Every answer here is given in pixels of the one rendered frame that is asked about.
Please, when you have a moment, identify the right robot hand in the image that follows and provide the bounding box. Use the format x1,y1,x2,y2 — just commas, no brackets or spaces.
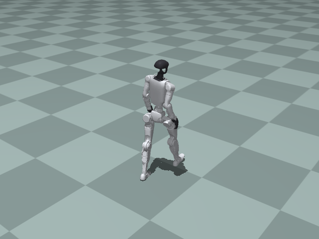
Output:
172,118,178,129

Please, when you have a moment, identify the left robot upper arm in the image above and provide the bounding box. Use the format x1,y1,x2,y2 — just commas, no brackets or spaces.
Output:
143,75,153,99

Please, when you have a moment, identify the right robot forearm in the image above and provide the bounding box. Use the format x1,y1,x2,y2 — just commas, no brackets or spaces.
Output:
166,104,176,121

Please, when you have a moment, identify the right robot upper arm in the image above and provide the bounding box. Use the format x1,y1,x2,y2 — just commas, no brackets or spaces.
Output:
163,82,175,109

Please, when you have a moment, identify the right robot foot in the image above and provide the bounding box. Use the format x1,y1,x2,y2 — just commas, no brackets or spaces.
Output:
173,153,184,166

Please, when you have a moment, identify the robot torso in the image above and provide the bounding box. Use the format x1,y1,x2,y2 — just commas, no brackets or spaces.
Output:
150,74,170,123

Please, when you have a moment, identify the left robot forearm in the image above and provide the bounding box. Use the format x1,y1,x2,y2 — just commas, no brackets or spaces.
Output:
143,97,151,110

